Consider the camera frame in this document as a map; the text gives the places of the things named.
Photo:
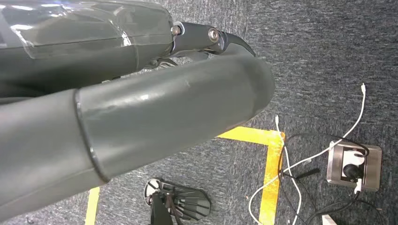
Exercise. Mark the white charger plug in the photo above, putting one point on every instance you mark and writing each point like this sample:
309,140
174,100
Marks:
353,157

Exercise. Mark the yellow floor tape strip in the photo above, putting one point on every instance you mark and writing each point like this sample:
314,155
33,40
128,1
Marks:
92,206

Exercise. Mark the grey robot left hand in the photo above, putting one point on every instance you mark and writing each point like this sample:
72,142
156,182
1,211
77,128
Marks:
161,111

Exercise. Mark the white flat object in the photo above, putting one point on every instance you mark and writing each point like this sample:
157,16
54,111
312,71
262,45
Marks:
328,220

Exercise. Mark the yellow floor tape corner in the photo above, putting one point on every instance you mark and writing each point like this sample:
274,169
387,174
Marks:
271,174

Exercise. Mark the steel floor socket box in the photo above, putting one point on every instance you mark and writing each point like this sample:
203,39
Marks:
374,167

